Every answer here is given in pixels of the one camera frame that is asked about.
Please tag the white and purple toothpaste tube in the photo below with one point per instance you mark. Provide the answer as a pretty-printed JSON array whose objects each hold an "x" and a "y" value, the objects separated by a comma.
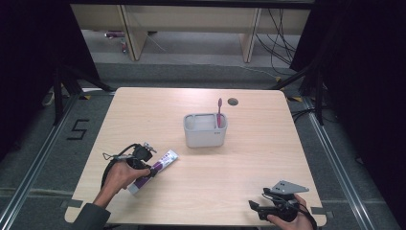
[{"x": 159, "y": 166}]

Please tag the pink toothbrush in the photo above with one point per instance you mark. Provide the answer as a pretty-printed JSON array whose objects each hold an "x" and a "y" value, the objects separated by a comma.
[{"x": 219, "y": 111}]

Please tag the person's right hand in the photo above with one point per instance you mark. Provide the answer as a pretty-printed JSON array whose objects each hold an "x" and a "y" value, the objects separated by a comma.
[{"x": 295, "y": 222}]

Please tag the black curtain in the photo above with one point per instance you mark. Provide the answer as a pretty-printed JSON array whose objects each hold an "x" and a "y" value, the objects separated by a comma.
[
  {"x": 28, "y": 64},
  {"x": 367, "y": 80}
]

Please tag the light wooden desk frame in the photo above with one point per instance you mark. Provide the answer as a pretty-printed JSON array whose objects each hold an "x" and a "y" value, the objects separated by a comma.
[{"x": 191, "y": 17}]

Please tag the person's left hand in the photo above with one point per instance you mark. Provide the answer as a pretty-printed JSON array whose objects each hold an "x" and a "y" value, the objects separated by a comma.
[{"x": 123, "y": 179}]

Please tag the small bottle on floor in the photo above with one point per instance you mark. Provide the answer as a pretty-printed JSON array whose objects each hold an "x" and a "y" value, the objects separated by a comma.
[{"x": 124, "y": 45}]

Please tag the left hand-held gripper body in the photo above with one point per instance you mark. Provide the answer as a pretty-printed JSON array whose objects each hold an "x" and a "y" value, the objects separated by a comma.
[{"x": 140, "y": 156}]

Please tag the yellow floor tape marker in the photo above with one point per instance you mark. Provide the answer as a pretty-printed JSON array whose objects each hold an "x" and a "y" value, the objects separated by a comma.
[
  {"x": 85, "y": 97},
  {"x": 295, "y": 99}
]

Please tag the grey plastic holder box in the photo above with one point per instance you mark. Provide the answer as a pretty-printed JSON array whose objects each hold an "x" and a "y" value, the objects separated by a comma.
[{"x": 205, "y": 131}]

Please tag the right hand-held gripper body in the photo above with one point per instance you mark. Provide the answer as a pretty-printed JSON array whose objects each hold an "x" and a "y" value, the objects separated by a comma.
[{"x": 282, "y": 199}]

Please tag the aluminium floor rail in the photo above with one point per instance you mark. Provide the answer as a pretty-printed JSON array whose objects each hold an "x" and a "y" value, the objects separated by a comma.
[
  {"x": 35, "y": 166},
  {"x": 338, "y": 166}
]

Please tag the pink object on floor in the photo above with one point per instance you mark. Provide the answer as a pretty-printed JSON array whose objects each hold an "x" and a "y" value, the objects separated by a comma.
[{"x": 114, "y": 34}]

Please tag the black metal stand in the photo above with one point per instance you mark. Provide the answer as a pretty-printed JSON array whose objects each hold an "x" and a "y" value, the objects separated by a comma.
[
  {"x": 319, "y": 96},
  {"x": 59, "y": 92}
]

